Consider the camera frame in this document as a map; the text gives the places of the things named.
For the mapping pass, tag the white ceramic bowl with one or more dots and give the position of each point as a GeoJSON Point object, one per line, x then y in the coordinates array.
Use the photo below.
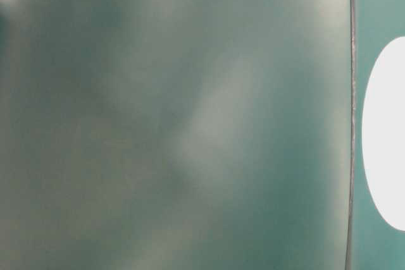
{"type": "Point", "coordinates": [382, 133]}

